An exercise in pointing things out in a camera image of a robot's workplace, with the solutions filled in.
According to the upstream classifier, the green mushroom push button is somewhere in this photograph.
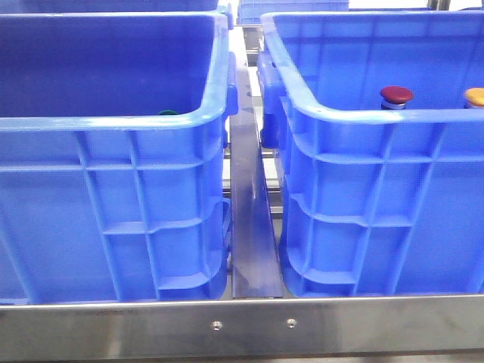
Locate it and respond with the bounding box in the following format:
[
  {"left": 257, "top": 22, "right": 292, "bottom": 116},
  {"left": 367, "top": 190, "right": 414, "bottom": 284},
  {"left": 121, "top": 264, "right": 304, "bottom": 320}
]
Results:
[{"left": 158, "top": 110, "right": 178, "bottom": 116}]

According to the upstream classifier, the red mushroom push button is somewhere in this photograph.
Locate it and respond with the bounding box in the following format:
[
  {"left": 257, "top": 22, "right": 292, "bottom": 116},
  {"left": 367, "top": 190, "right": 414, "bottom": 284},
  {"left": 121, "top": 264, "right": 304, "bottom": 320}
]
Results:
[{"left": 380, "top": 85, "right": 414, "bottom": 110}]

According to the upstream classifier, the steel divider bar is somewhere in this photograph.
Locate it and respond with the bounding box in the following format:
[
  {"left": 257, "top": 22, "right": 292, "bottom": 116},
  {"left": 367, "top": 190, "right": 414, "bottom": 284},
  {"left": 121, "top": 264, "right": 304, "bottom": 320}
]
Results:
[{"left": 230, "top": 55, "right": 284, "bottom": 299}]

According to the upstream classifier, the blue plastic bin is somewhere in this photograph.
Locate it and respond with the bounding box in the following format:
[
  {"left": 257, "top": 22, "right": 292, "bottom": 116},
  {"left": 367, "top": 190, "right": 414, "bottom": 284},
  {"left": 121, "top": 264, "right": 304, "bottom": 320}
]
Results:
[
  {"left": 1, "top": 12, "right": 237, "bottom": 306},
  {"left": 259, "top": 11, "right": 483, "bottom": 297}
]

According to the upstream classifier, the steel front rail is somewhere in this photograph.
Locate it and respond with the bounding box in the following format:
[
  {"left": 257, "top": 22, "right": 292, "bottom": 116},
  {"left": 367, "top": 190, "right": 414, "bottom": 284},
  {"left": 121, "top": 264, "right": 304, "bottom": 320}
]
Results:
[{"left": 1, "top": 295, "right": 483, "bottom": 361}]

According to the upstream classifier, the right blue plastic bin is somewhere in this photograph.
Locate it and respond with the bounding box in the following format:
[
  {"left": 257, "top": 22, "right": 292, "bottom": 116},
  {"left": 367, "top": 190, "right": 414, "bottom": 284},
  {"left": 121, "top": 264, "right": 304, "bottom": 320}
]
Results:
[{"left": 259, "top": 11, "right": 483, "bottom": 297}]

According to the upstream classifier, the yellow mushroom push button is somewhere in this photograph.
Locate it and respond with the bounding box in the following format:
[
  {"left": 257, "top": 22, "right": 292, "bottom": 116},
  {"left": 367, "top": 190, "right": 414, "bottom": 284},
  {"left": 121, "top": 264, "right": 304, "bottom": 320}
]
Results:
[{"left": 464, "top": 87, "right": 484, "bottom": 109}]

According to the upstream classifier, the left blue plastic bin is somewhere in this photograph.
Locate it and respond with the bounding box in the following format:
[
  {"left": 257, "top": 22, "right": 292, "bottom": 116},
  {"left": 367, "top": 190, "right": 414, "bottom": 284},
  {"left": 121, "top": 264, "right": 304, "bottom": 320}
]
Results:
[{"left": 1, "top": 12, "right": 237, "bottom": 306}]

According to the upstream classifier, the far left blue bin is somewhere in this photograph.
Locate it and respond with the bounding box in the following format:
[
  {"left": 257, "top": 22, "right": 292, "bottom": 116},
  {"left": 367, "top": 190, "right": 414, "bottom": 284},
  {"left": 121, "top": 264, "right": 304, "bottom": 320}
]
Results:
[{"left": 1, "top": 0, "right": 234, "bottom": 29}]

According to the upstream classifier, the far right blue bin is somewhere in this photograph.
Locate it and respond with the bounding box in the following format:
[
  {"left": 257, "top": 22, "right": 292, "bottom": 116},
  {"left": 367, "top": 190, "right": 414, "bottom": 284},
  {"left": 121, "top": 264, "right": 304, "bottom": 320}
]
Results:
[{"left": 237, "top": 1, "right": 430, "bottom": 25}]

